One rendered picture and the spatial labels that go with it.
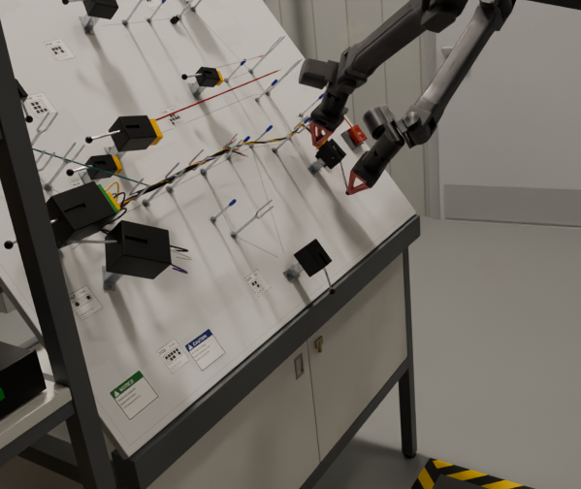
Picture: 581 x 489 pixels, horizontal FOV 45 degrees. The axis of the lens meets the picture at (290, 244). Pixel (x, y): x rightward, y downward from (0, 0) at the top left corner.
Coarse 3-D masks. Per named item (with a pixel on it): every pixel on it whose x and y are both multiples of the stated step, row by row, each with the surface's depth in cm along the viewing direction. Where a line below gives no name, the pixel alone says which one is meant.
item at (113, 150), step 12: (120, 120) 130; (132, 120) 132; (144, 120) 134; (120, 132) 131; (132, 132) 130; (144, 132) 132; (120, 144) 131; (132, 144) 132; (144, 144) 134; (120, 156) 138
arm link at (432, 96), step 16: (480, 0) 166; (496, 0) 165; (480, 16) 167; (496, 16) 167; (464, 32) 168; (480, 32) 166; (464, 48) 166; (480, 48) 168; (448, 64) 167; (464, 64) 165; (448, 80) 165; (432, 96) 165; (448, 96) 166; (416, 112) 164; (432, 112) 163; (416, 128) 163; (432, 128) 167; (416, 144) 168
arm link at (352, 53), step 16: (416, 0) 126; (400, 16) 131; (416, 16) 127; (432, 16) 121; (448, 16) 120; (384, 32) 137; (400, 32) 133; (416, 32) 132; (352, 48) 151; (368, 48) 143; (384, 48) 140; (400, 48) 139; (352, 64) 149; (368, 64) 148; (352, 80) 154
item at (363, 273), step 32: (416, 224) 200; (384, 256) 184; (352, 288) 170; (320, 320) 158; (256, 352) 139; (288, 352) 148; (224, 384) 130; (256, 384) 139; (192, 416) 123; (160, 448) 117; (128, 480) 114
